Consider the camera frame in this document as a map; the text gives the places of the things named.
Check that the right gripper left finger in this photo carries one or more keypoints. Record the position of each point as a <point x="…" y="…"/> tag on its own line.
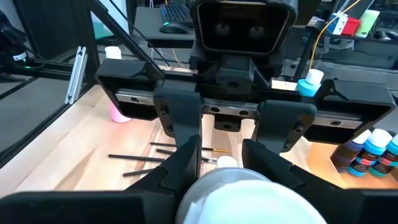
<point x="93" y="208"/>

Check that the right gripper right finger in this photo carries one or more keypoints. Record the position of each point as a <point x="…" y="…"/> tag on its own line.
<point x="357" y="208"/>

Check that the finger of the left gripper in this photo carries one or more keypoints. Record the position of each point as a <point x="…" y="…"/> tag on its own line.
<point x="280" y="124"/>
<point x="178" y="115"/>

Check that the large teal paint bottle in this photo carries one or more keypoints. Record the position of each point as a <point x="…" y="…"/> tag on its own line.
<point x="306" y="88"/>

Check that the thin dark paint brush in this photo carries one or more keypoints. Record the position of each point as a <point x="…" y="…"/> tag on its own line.
<point x="217" y="150"/>
<point x="208" y="160"/>
<point x="138" y="172"/>
<point x="136" y="157"/>

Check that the small blue paint bottle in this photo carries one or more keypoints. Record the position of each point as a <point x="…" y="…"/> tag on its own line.
<point x="367" y="155"/>

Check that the small yellow paint bottle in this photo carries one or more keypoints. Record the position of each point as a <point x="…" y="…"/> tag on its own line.
<point x="227" y="161"/>

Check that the large pink paint bottle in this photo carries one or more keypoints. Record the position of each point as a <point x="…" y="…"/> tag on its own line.
<point x="113" y="53"/>

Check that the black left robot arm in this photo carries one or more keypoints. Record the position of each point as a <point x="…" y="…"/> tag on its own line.
<point x="14" y="46"/>

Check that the small teal paint bottle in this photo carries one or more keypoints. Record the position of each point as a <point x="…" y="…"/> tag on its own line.
<point x="387" y="160"/>

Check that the orange plastic bin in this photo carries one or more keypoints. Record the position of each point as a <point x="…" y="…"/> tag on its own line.
<point x="323" y="161"/>

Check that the black computer mouse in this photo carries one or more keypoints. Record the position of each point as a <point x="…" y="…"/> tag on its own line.
<point x="172" y="28"/>

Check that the black keyboard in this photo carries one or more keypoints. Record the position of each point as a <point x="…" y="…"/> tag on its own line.
<point x="175" y="14"/>

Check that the black computer desk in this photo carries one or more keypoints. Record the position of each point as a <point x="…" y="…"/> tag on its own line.
<point x="149" y="31"/>

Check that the black background workbench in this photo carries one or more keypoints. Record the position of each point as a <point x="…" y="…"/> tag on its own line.
<point x="357" y="53"/>

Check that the blue and white box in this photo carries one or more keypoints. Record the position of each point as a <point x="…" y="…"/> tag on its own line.
<point x="337" y="23"/>

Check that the red box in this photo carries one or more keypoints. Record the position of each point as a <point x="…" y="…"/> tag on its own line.
<point x="351" y="26"/>

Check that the light green box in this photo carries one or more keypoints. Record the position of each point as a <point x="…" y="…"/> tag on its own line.
<point x="367" y="22"/>

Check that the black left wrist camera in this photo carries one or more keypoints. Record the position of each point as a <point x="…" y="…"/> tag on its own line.
<point x="245" y="28"/>

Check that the silver aluminium bracket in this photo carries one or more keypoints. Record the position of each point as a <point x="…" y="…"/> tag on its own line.
<point x="76" y="74"/>

